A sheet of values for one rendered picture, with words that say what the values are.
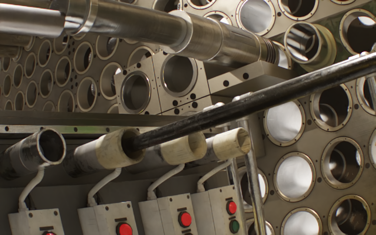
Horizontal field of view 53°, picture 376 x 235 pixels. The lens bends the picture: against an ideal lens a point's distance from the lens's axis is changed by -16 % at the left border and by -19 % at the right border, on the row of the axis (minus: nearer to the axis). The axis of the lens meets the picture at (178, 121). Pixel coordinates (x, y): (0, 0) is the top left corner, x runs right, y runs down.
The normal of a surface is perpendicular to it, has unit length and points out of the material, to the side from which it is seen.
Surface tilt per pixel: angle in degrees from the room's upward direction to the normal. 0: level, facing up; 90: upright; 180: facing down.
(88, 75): 90
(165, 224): 90
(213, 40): 121
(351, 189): 90
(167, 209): 90
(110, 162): 131
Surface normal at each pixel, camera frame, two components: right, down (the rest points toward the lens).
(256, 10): 0.49, 0.76
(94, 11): 0.75, 0.14
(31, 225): 0.73, -0.25
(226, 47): 0.68, 0.44
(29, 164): -0.37, 0.63
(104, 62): -0.65, -0.01
